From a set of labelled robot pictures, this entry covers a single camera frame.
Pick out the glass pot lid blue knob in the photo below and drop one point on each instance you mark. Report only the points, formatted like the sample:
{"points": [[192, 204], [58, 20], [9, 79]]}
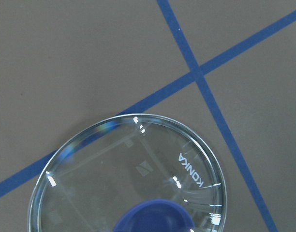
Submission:
{"points": [[131, 173]]}

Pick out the brown paper table mat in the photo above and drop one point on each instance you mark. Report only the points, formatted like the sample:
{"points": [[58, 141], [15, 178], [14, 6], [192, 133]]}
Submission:
{"points": [[224, 68]]}

